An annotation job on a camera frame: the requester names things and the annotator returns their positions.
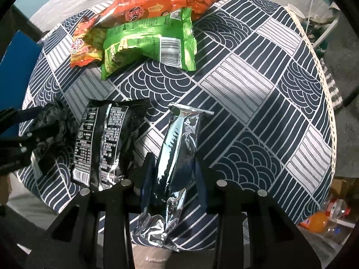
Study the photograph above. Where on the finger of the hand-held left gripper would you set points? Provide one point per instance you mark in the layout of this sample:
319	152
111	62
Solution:
14	143
16	116

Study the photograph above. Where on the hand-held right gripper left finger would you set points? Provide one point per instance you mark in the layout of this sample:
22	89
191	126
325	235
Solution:
147	179

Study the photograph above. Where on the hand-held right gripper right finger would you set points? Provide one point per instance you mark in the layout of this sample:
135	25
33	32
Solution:
203	185

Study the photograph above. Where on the black snack packet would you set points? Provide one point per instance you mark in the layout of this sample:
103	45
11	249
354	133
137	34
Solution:
52	120
103	140

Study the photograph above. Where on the silver foil snack packet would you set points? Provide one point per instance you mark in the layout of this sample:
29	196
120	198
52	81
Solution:
176	145

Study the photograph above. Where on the blue cardboard box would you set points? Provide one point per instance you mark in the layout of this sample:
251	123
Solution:
16	70

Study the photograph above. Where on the red and yellow snack packet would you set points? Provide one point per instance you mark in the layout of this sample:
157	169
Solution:
84	47

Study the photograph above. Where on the green snack packet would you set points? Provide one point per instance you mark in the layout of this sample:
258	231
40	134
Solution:
140	42

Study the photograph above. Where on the orange snack packet dark end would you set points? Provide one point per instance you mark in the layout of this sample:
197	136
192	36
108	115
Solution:
157	2

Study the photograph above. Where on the blue patterned tablecloth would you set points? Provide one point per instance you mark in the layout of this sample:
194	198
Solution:
252	103

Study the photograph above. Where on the orange drink bottle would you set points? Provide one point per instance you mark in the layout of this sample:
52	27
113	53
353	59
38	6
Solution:
318	221

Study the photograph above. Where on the clear plastic bottle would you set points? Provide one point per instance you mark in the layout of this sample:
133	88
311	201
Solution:
339	210

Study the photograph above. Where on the white metal rack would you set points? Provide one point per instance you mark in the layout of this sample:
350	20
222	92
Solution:
328	28

